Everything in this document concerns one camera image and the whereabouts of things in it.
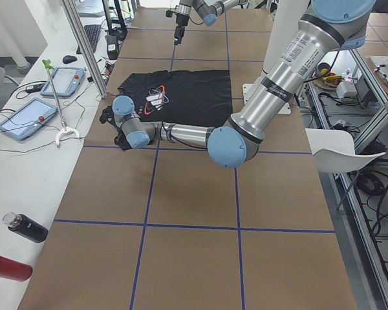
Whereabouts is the teach pendant tablet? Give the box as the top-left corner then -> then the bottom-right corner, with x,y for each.
0,98 -> 58,141
49,67 -> 85,98

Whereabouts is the near teach pendant tablet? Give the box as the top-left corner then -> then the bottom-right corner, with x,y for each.
0,98 -> 58,141

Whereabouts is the black computer mouse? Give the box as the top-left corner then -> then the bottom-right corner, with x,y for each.
62,55 -> 77,65

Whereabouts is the reacher grabber tool green handle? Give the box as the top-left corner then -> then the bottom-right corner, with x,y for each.
42,59 -> 80,148

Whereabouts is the black bottle clear cap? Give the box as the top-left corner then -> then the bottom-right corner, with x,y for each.
2,212 -> 49,243

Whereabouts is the fruit bowl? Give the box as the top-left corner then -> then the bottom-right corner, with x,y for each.
313,62 -> 343,90

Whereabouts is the red bottle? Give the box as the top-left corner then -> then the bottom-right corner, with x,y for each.
0,256 -> 33,282

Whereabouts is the black t-shirt with logo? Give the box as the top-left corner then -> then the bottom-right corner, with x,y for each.
118,70 -> 233,127

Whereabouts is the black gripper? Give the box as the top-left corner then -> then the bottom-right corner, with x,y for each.
114,125 -> 132,150
174,13 -> 188,45

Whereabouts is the black keyboard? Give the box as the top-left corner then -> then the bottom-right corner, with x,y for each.
83,24 -> 102,52

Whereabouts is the aluminium frame post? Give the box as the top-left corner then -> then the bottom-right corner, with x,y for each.
61,0 -> 107,99

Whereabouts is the far teach pendant tablet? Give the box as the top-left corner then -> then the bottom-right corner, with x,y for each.
49,67 -> 85,98

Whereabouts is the white chair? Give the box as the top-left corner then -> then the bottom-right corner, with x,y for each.
305,128 -> 385,209

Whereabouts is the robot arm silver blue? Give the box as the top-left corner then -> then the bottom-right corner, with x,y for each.
166,0 -> 248,45
112,1 -> 374,168

